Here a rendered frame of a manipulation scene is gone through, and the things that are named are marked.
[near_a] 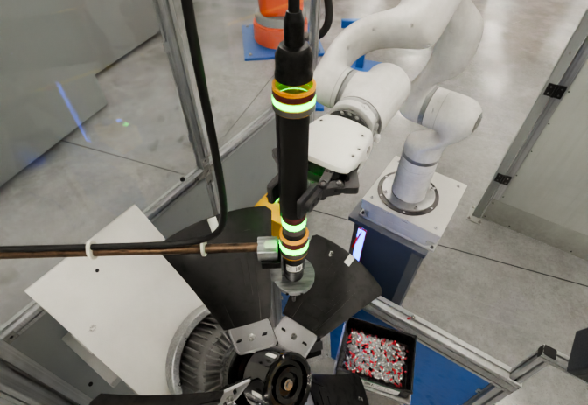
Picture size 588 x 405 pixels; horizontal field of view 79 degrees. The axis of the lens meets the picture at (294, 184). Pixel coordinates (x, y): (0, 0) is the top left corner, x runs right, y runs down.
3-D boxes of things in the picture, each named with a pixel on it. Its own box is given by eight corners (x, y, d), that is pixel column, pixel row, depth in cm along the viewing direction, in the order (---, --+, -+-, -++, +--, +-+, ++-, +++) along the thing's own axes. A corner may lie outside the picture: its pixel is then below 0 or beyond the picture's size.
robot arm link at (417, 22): (387, -71, 60) (297, 83, 59) (481, -45, 56) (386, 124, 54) (387, -31, 69) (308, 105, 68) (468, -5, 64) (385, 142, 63)
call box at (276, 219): (253, 227, 127) (250, 208, 120) (269, 209, 133) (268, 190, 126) (290, 248, 121) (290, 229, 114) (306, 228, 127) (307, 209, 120)
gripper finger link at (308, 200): (343, 194, 48) (318, 228, 44) (322, 185, 49) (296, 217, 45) (345, 178, 46) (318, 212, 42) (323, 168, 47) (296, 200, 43)
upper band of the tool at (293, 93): (272, 122, 35) (271, 95, 33) (273, 97, 38) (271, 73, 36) (316, 121, 35) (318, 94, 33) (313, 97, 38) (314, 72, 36)
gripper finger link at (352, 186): (375, 185, 48) (339, 200, 46) (345, 151, 53) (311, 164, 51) (377, 179, 47) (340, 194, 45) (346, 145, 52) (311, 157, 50)
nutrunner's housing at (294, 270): (283, 294, 61) (269, 20, 28) (282, 274, 64) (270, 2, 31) (305, 294, 61) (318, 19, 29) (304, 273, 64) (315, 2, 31)
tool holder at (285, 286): (261, 296, 58) (255, 265, 51) (262, 260, 63) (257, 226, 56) (316, 296, 59) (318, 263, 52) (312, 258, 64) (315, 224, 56)
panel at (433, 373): (281, 325, 188) (276, 256, 141) (283, 324, 189) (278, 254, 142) (435, 428, 157) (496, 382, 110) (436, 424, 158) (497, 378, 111)
